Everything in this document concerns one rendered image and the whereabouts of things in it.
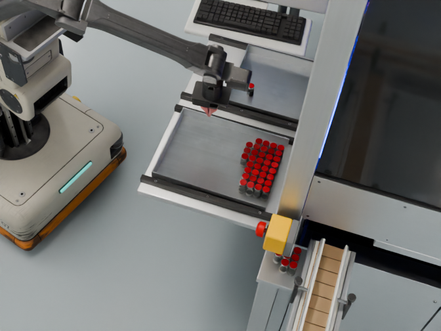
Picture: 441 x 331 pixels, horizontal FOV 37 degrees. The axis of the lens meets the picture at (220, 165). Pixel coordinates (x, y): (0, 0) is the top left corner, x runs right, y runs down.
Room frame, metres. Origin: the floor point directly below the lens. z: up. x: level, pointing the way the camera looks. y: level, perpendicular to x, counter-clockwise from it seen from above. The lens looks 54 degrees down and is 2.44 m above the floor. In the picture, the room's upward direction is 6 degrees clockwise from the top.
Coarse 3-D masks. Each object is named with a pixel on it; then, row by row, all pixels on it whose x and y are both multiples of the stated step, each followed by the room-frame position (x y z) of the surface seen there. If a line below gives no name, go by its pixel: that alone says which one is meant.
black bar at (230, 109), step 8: (184, 96) 1.37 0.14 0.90; (232, 112) 1.33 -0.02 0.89; (240, 112) 1.33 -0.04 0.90; (248, 112) 1.33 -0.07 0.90; (256, 112) 1.33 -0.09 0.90; (264, 120) 1.31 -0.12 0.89; (272, 120) 1.31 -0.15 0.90; (280, 120) 1.31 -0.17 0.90; (288, 128) 1.29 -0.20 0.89; (296, 128) 1.29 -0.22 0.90
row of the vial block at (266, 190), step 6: (276, 150) 1.18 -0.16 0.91; (282, 150) 1.17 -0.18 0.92; (276, 156) 1.15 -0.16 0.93; (282, 156) 1.18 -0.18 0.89; (276, 162) 1.13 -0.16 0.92; (270, 168) 1.10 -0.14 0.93; (276, 168) 1.11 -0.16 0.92; (270, 174) 1.08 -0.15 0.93; (270, 180) 1.06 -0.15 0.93; (264, 186) 1.05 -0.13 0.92; (270, 186) 1.04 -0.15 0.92; (264, 192) 1.02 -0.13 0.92; (264, 198) 1.02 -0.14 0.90
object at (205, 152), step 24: (192, 120) 1.29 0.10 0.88; (216, 120) 1.28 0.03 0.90; (168, 144) 1.17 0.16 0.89; (192, 144) 1.19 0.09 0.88; (216, 144) 1.20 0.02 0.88; (240, 144) 1.21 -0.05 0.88; (168, 168) 1.10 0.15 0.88; (192, 168) 1.11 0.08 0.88; (216, 168) 1.11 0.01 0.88; (240, 168) 1.12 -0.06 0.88; (216, 192) 1.01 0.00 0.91
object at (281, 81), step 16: (256, 48) 1.60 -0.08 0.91; (240, 64) 1.51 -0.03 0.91; (256, 64) 1.56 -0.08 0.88; (272, 64) 1.56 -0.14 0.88; (288, 64) 1.57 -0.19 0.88; (304, 64) 1.57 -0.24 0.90; (256, 80) 1.48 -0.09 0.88; (272, 80) 1.49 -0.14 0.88; (288, 80) 1.50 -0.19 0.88; (304, 80) 1.51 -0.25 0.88; (240, 96) 1.41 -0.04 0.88; (256, 96) 1.41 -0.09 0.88; (272, 96) 1.42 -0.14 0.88; (288, 96) 1.43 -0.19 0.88; (304, 96) 1.44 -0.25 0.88; (272, 112) 1.33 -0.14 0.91; (288, 112) 1.36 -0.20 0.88
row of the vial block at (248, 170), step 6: (258, 144) 1.18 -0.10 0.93; (252, 150) 1.16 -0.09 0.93; (258, 150) 1.17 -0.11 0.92; (252, 156) 1.14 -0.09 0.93; (252, 162) 1.12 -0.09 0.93; (246, 168) 1.09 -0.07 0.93; (252, 168) 1.10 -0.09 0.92; (246, 174) 1.07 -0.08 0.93; (240, 180) 1.05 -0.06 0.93; (246, 180) 1.06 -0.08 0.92; (240, 186) 1.04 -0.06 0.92; (246, 186) 1.04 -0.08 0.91; (240, 192) 1.03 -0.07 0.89
